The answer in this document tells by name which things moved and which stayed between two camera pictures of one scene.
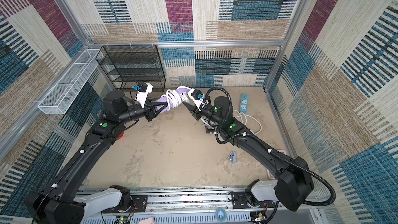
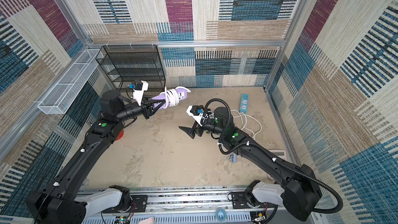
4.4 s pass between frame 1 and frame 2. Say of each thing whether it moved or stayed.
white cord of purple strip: stayed
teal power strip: stayed
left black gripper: stayed
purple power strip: moved
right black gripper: moved
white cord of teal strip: stayed
